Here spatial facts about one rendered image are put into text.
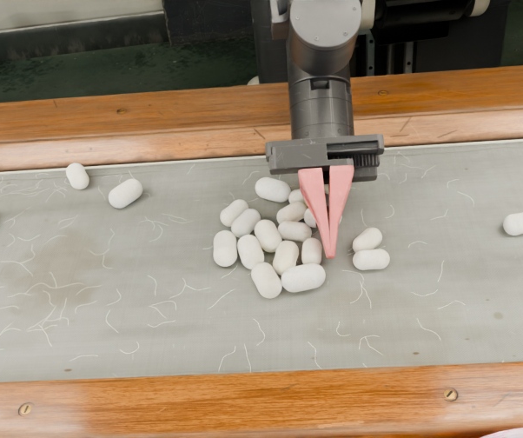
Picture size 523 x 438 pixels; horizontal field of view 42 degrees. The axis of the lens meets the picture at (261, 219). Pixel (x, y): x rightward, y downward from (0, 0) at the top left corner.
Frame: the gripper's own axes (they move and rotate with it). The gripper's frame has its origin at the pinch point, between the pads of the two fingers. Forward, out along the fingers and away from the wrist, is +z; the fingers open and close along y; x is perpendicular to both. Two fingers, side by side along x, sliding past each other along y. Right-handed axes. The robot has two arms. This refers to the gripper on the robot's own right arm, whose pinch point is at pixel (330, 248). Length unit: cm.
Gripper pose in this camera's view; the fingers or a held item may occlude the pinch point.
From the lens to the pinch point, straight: 60.1
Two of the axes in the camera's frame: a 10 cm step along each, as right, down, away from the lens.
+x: 0.8, 1.8, 9.8
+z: 0.5, 9.8, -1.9
